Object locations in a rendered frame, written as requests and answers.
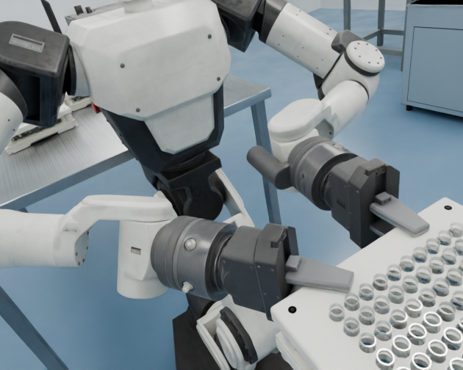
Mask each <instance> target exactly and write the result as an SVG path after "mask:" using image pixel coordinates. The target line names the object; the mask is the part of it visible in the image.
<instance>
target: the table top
mask: <svg viewBox="0 0 463 370"><path fill-rule="evenodd" d="M271 96H272V95H271V89H270V88H269V87H266V86H264V85H261V84H257V83H254V82H252V81H248V80H245V79H241V78H239V77H236V76H233V75H230V74H229V75H228V76H227V77H226V79H225V80H224V82H223V106H224V117H228V116H229V115H233V114H234V113H236V112H239V111H241V110H243V109H245V108H248V107H250V106H252V105H254V104H257V103H259V102H261V101H263V100H265V99H267V98H270V97H271ZM71 114H72V116H73V118H74V119H75V120H76V122H77V124H78V126H77V127H75V128H70V129H68V130H67V131H64V132H62V133H59V134H58V133H56V134H53V135H51V136H50V137H46V138H45V139H42V140H40V141H37V142H35V143H32V144H31V146H29V147H28V148H24V149H23V150H20V151H18V152H16V153H14V154H13V155H8V154H7V152H6V150H5V149H4V150H3V152H2V153H1V155H0V209H10V210H13V211H17V210H20V209H22V208H24V207H27V206H29V205H31V204H33V203H36V202H38V201H39V200H42V199H44V198H46V197H49V196H51V195H54V194H56V193H58V192H60V191H62V190H64V189H67V188H69V187H71V186H73V185H76V184H78V183H80V182H82V181H85V180H87V179H89V178H92V177H93V176H95V175H98V174H100V173H102V172H105V171H107V170H109V169H112V168H113V167H116V166H118V165H120V164H123V163H124V162H127V161H129V160H131V159H134V158H135V157H134V156H133V155H132V154H131V153H130V151H129V150H128V149H127V148H126V147H125V146H124V145H123V144H122V143H121V140H120V139H119V137H118V135H117V134H116V133H115V131H114V130H113V128H112V126H111V125H110V124H109V122H107V121H106V118H105V116H104V115H103V113H102V112H99V113H98V114H96V112H95V111H94V109H93V107H92V104H89V105H87V106H86V107H84V108H81V109H77V110H76V111H74V112H72V113H71Z"/></svg>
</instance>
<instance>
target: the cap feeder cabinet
mask: <svg viewBox="0 0 463 370"><path fill-rule="evenodd" d="M407 7H408V15H407V25H406V42H405V51H404V60H403V77H402V86H401V104H406V111H412V106H416V107H420V108H424V109H430V110H433V111H437V112H443V113H446V114H450V115H456V116H460V117H463V0H417V1H413V2H412V3H410V4H407Z"/></svg>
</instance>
